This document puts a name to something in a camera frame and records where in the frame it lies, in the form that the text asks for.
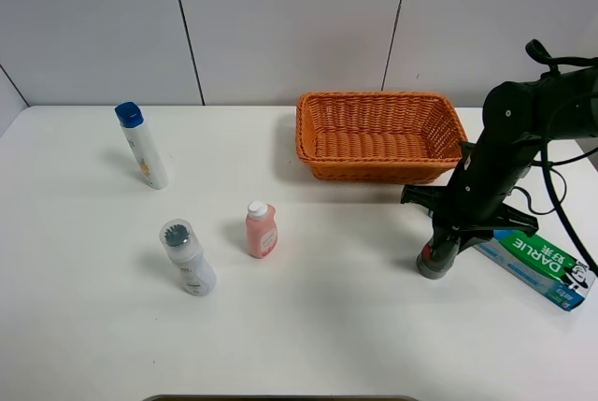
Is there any white bottle blue cap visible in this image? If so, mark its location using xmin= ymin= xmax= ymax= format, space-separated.
xmin=114 ymin=102 xmax=169 ymax=190

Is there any black cable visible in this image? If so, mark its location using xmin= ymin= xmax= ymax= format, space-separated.
xmin=513 ymin=38 xmax=598 ymax=276

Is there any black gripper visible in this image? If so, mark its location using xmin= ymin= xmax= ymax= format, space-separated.
xmin=400 ymin=141 xmax=539 ymax=242

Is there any white bottle with brush cap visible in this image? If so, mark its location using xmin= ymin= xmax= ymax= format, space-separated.
xmin=159 ymin=219 xmax=217 ymax=296

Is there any dark grey cosmetic tube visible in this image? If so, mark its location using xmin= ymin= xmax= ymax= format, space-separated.
xmin=416 ymin=234 xmax=462 ymax=279

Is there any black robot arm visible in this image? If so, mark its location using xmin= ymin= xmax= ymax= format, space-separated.
xmin=401 ymin=67 xmax=597 ymax=243

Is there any Darlie toothpaste box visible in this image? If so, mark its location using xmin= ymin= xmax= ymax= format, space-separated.
xmin=475 ymin=230 xmax=596 ymax=311

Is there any pink bottle white cap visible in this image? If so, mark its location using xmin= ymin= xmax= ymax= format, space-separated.
xmin=246 ymin=200 xmax=278 ymax=259

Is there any orange woven basket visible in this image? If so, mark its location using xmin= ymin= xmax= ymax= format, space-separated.
xmin=295 ymin=92 xmax=467 ymax=185

